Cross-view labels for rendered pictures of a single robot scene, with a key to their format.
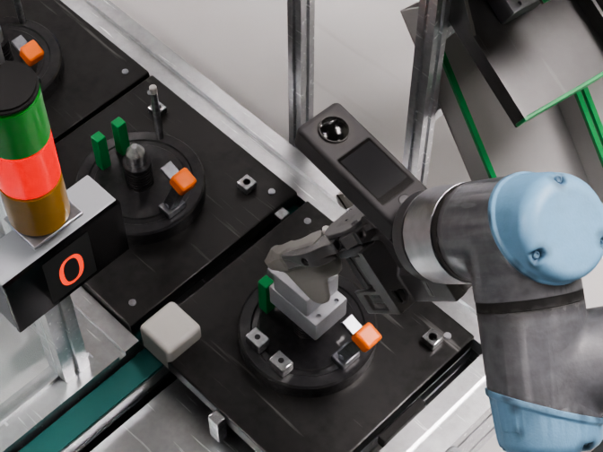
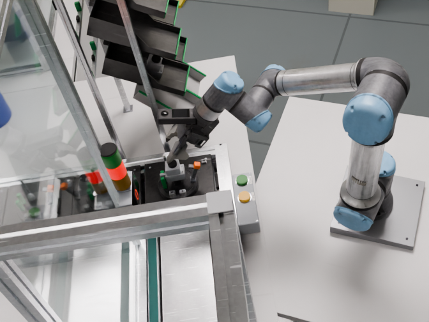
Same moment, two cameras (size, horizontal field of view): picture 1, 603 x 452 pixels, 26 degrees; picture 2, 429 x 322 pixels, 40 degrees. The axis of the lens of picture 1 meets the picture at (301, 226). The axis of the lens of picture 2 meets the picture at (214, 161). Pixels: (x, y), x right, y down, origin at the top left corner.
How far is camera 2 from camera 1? 90 cm
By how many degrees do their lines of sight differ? 25
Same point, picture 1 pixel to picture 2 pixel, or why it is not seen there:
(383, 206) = (189, 117)
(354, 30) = (100, 133)
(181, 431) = not seen: hidden behind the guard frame
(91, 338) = not seen: hidden behind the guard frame
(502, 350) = (242, 112)
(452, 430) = (228, 172)
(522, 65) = (172, 84)
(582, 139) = (189, 96)
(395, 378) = (206, 175)
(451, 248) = (215, 105)
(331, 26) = not seen: hidden behind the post
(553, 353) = (251, 103)
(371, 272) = (196, 135)
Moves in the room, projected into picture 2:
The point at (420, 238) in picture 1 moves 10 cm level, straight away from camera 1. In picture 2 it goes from (205, 111) to (184, 95)
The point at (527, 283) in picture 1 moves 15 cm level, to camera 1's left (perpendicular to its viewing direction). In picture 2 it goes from (236, 95) to (202, 128)
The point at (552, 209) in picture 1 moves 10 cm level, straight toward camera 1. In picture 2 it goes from (229, 77) to (249, 97)
